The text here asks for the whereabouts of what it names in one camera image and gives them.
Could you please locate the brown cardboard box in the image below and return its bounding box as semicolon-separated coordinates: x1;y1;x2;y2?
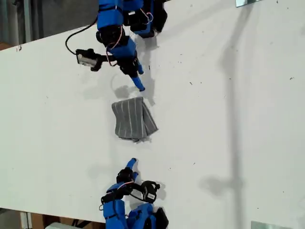
30;213;107;229

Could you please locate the red white servo wire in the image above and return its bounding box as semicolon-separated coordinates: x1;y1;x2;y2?
99;181;134;212
105;23;126;67
140;8;153;24

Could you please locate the grey white striped towel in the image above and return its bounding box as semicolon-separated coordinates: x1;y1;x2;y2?
111;96;159;144

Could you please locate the pale upright post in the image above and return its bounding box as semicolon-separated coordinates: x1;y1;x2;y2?
23;0;32;45

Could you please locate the black camera box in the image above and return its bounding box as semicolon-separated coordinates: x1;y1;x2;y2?
140;180;161;204
75;48;102;72

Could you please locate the black table clamp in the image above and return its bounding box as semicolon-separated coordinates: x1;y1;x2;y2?
153;1;168;33
156;207;169;229

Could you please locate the white plastic object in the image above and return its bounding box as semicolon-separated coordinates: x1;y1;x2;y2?
43;221;74;229

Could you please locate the black camera cable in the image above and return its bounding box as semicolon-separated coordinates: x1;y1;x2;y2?
128;190;146;200
65;21;99;56

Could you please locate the white table leg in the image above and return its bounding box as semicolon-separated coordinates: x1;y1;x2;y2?
20;211;33;229

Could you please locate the black camera stalk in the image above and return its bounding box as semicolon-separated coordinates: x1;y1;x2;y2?
130;182;145;195
99;54;119;63

